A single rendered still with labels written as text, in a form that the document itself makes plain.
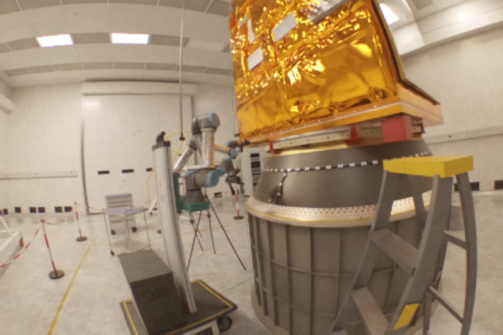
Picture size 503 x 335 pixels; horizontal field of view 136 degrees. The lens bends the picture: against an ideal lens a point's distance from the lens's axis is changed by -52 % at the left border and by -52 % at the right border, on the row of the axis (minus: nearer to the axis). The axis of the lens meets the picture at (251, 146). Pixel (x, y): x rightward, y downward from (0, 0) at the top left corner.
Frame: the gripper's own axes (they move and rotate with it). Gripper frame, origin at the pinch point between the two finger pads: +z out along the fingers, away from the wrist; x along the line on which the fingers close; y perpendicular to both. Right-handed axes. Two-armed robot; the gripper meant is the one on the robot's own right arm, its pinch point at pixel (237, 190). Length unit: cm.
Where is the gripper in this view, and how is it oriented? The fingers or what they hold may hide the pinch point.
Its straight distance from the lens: 184.8
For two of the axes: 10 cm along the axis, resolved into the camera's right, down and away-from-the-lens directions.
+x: 7.6, 0.1, -6.5
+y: -6.0, 4.0, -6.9
